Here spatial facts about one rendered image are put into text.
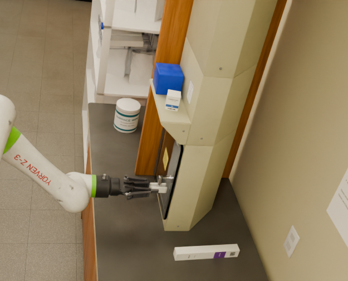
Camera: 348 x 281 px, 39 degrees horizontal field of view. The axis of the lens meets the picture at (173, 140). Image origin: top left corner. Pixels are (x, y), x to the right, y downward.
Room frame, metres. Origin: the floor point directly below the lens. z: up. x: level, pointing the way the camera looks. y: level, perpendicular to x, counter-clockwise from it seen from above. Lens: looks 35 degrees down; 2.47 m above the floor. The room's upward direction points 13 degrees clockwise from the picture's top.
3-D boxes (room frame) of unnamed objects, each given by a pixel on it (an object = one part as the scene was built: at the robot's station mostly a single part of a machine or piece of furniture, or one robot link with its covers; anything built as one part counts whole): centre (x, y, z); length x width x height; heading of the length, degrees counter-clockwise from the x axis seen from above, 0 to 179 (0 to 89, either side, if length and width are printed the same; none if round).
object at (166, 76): (1.73, 0.08, 1.55); 0.10 x 0.10 x 0.09; 17
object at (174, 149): (1.67, 0.01, 1.19); 0.30 x 0.01 x 0.40; 17
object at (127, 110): (2.23, 0.28, 1.01); 0.13 x 0.13 x 0.15
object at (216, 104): (1.71, -0.12, 1.32); 0.32 x 0.25 x 0.77; 17
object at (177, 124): (1.65, 0.05, 1.46); 0.32 x 0.11 x 0.10; 17
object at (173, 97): (1.60, 0.04, 1.54); 0.05 x 0.05 x 0.06; 5
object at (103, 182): (1.48, 0.24, 1.15); 0.09 x 0.06 x 0.12; 17
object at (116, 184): (1.50, 0.17, 1.14); 0.09 x 0.08 x 0.07; 107
